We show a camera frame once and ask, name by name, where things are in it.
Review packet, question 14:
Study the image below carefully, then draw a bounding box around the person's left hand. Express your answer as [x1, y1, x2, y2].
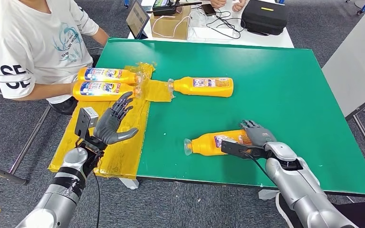
[231, 0, 247, 12]

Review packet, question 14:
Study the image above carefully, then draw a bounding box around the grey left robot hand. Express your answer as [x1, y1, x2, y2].
[93, 91, 139, 146]

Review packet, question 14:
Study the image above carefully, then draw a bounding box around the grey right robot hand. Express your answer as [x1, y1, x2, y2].
[240, 119, 278, 149]

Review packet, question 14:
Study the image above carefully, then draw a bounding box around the orange detergent bottle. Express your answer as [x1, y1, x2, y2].
[72, 81, 142, 102]
[77, 66, 144, 85]
[183, 129, 252, 157]
[167, 76, 234, 98]

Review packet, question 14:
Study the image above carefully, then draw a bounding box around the person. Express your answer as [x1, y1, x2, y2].
[0, 0, 110, 115]
[274, 192, 365, 228]
[210, 0, 247, 12]

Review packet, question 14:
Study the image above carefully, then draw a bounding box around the black smartphone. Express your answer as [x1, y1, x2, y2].
[201, 3, 217, 17]

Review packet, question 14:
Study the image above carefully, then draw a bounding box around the clear plastic box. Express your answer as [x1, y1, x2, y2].
[187, 9, 237, 42]

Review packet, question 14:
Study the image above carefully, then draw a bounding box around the black carrying case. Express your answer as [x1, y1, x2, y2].
[240, 0, 288, 36]

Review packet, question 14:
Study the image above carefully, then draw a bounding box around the yellow taped board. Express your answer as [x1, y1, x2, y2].
[48, 62, 156, 180]

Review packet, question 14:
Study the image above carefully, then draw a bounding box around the white table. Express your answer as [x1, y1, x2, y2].
[127, 0, 294, 49]

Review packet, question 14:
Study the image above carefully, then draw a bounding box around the black radio device with antenna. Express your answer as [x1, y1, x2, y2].
[152, 0, 202, 17]

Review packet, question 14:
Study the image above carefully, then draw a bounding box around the brown cardboard box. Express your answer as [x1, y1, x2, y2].
[150, 6, 192, 41]

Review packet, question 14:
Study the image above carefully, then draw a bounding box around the white table foot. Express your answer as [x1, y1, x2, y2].
[258, 189, 281, 201]
[119, 178, 140, 191]

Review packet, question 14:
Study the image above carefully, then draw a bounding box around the yellow film patch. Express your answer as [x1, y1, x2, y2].
[144, 79, 174, 103]

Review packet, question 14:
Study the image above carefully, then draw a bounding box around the dark tablet with stand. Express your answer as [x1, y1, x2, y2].
[125, 0, 150, 40]

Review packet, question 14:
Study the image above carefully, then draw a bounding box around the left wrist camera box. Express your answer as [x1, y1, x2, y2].
[74, 106, 100, 141]

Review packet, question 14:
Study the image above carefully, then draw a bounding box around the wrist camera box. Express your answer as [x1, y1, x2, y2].
[221, 140, 268, 160]
[74, 106, 100, 141]

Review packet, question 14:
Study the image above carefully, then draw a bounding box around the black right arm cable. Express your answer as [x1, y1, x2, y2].
[238, 150, 275, 184]

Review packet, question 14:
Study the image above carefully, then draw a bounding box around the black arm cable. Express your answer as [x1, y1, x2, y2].
[238, 150, 275, 184]
[93, 171, 102, 228]

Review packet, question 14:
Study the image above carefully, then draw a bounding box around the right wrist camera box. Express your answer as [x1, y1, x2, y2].
[221, 140, 268, 160]

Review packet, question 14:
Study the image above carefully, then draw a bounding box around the white cable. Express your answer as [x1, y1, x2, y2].
[152, 15, 190, 39]

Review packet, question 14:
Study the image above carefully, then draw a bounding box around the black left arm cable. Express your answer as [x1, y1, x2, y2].
[93, 171, 102, 228]

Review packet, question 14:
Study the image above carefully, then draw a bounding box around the blue wheeled frame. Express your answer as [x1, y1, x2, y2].
[345, 0, 365, 16]

